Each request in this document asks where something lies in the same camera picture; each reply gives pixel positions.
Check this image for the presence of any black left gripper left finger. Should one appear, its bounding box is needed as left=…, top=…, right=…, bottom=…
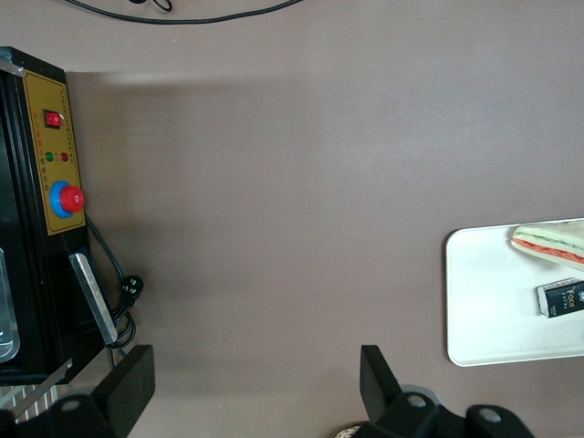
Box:
left=47, top=345, right=155, bottom=438

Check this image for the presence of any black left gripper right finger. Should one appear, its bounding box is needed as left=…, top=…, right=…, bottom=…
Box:
left=360, top=345, right=442, bottom=438

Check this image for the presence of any beige plastic tray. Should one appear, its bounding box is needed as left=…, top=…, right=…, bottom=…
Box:
left=445, top=218, right=584, bottom=368

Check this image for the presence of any small black box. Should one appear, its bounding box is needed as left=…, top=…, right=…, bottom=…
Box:
left=536, top=277, right=584, bottom=319

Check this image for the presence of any black sealing machine yellow panel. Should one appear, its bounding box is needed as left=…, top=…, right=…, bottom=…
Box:
left=0, top=45, right=120, bottom=388

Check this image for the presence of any wrapped triangle sandwich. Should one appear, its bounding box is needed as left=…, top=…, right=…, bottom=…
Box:
left=509, top=218, right=584, bottom=274

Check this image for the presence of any white wire basket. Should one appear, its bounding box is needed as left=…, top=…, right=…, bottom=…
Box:
left=0, top=381, right=60, bottom=425

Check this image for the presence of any black power cable with plug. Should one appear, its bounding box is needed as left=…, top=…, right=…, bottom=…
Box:
left=84, top=214, right=145, bottom=366

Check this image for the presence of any long black cable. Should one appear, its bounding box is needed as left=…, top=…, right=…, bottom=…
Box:
left=63, top=0, right=303, bottom=24

